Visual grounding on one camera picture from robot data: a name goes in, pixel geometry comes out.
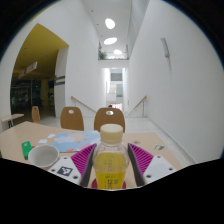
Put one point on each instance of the flat round red coaster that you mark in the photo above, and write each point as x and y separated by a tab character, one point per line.
93	184

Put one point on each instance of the small wooden side table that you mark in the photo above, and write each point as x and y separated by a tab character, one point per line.
11	117

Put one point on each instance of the small green box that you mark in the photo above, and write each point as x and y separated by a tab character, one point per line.
26	149

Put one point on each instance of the yellow drink bottle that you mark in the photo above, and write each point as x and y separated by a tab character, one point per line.
110	163

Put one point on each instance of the wooden chair with oval hole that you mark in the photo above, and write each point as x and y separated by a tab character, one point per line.
109	118
35	115
71	120

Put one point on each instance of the green balcony plant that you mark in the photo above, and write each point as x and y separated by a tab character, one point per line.
102	55

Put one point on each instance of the colourful printed paper sheet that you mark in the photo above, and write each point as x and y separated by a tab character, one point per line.
75	140

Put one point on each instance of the white ceramic mug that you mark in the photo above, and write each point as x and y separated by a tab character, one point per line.
43	156

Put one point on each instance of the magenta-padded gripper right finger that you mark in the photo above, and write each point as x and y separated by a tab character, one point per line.
159	168

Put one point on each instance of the round ceiling lights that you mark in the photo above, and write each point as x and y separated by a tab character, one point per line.
110	23

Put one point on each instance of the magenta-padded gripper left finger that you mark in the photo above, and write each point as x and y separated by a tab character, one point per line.
65	170

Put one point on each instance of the small white paper scrap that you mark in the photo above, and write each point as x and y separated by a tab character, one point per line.
51	135
42	141

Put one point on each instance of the wooden stair handrail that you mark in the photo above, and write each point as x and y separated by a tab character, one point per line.
83	104
138	104

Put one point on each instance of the white hanging sign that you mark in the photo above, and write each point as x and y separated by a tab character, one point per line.
28	70

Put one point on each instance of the small colourful table sticker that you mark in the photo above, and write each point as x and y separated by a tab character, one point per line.
159	147

